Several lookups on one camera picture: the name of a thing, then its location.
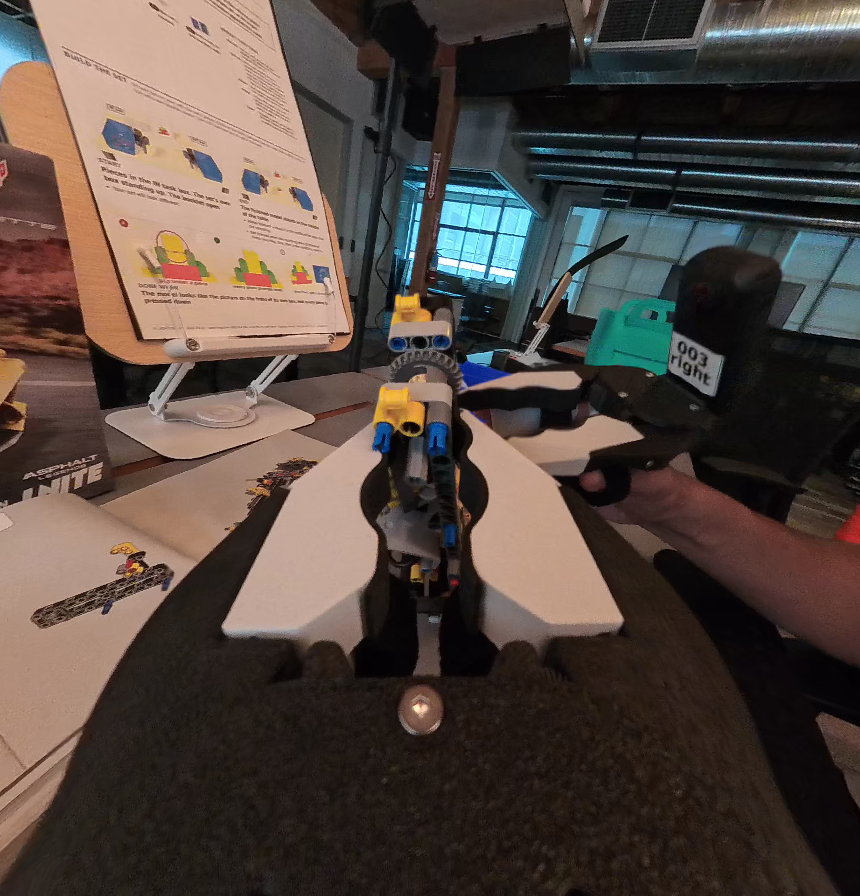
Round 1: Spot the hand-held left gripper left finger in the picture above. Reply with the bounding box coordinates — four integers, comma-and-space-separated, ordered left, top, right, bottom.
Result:
222, 420, 413, 677

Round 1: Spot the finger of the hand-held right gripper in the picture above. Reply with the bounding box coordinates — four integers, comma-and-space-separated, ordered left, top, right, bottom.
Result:
505, 415, 645, 478
459, 368, 593, 422

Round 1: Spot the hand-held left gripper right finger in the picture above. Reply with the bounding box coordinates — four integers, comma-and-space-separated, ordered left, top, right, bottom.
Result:
442, 410, 627, 677

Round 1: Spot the lego car chassis model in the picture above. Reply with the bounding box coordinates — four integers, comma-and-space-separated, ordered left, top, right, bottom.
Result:
371, 294, 474, 625

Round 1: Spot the lego instruction booklet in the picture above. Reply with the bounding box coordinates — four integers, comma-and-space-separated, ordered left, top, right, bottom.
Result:
0, 430, 337, 830

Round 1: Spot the person's right forearm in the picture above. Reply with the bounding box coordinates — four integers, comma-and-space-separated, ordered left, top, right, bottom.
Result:
675, 470, 860, 675

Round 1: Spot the lego set box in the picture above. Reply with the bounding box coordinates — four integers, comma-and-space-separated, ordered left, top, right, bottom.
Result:
0, 136, 117, 520

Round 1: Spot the person's right hand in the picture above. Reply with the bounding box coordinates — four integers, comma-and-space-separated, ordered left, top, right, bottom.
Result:
577, 464, 705, 531

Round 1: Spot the teal tote bag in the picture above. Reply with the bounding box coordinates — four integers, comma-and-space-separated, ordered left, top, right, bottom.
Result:
584, 298, 677, 377

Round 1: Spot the black monitor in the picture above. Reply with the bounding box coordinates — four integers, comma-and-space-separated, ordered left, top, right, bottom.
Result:
696, 329, 860, 524

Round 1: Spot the white board stand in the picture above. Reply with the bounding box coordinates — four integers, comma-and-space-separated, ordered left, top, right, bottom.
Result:
104, 352, 316, 461

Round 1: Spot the white air vent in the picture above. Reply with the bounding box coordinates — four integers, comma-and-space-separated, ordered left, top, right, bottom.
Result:
589, 0, 712, 51

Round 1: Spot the wooden post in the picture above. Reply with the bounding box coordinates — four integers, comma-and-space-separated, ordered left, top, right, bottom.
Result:
407, 62, 460, 296

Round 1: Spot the metal air duct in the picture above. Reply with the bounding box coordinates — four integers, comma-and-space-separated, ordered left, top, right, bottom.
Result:
694, 0, 860, 72

